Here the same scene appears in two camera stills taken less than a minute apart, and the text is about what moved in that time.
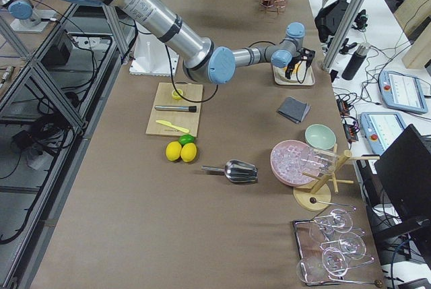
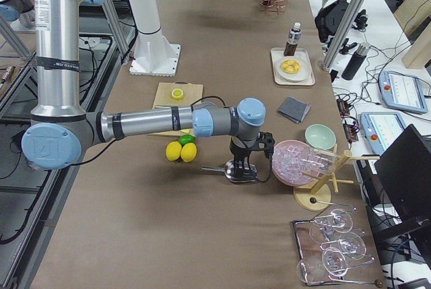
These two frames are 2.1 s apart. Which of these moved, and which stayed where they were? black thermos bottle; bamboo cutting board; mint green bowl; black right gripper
Moved: black right gripper
Stayed: bamboo cutting board; mint green bowl; black thermos bottle
